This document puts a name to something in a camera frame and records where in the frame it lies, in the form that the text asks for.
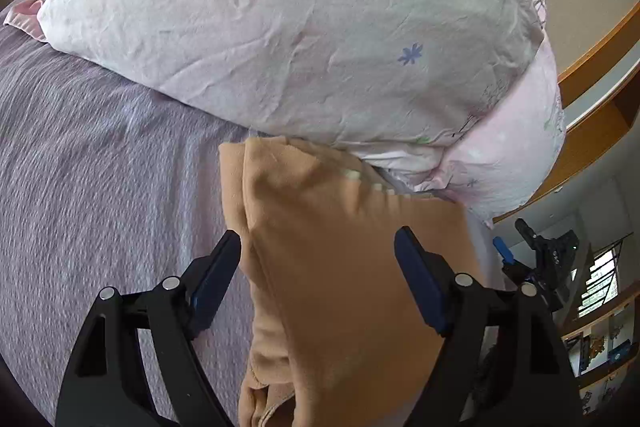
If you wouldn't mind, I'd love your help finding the tan long-sleeve shirt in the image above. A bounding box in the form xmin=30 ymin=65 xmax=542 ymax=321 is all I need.
xmin=219 ymin=138 xmax=487 ymax=426

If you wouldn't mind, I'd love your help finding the right floral pink pillow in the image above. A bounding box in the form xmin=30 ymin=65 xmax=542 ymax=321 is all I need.
xmin=380 ymin=31 xmax=568 ymax=223

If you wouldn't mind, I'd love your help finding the wooden bookshelf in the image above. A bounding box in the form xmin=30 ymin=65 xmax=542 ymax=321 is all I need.
xmin=562 ymin=282 xmax=639 ymax=421

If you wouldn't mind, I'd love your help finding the purple bed sheet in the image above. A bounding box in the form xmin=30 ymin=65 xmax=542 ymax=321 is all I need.
xmin=1 ymin=25 xmax=248 ymax=421

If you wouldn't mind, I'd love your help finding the wooden headboard with glass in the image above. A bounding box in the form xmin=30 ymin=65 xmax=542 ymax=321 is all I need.
xmin=491 ymin=1 xmax=640 ymax=223

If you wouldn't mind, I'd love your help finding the left floral white pillow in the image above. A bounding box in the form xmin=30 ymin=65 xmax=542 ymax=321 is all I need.
xmin=6 ymin=0 xmax=542 ymax=170

